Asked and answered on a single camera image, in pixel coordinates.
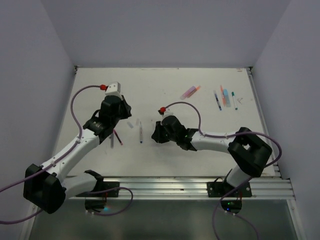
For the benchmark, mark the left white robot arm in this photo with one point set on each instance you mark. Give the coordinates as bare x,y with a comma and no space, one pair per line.
47,186

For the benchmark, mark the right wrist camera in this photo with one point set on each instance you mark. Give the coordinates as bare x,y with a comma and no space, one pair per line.
167,113

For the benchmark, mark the purple highlighter pen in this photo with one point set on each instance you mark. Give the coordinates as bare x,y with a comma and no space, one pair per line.
111,137

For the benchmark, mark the aluminium rail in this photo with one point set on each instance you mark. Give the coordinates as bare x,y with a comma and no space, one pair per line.
175,188

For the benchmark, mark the light blue highlighter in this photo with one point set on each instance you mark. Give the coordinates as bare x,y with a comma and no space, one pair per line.
226,97

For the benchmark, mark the green capped marker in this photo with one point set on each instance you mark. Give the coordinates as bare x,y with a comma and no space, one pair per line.
234,100

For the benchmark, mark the red pen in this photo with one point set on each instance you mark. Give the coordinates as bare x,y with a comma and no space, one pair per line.
118,138

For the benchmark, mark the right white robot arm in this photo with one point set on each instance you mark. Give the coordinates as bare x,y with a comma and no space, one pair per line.
248,150

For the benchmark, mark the pink highlighter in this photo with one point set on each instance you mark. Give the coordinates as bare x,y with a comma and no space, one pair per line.
187,93

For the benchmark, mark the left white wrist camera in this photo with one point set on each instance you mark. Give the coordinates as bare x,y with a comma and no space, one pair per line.
114,89

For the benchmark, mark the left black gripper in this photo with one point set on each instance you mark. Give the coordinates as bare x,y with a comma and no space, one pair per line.
126,107

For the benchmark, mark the orange pen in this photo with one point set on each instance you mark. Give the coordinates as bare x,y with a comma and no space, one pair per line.
222,95

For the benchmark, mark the white blue-tipped marker pen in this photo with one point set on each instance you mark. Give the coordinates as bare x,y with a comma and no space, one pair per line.
140,132

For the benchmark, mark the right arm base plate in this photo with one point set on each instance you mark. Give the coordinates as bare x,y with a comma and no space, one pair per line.
217,189

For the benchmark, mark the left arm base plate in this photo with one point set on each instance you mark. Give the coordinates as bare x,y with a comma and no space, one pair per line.
103,189

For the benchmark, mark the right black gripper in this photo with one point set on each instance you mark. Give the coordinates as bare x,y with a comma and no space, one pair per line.
157,135

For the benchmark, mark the blue pen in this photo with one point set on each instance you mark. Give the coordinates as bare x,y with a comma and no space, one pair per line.
217,100

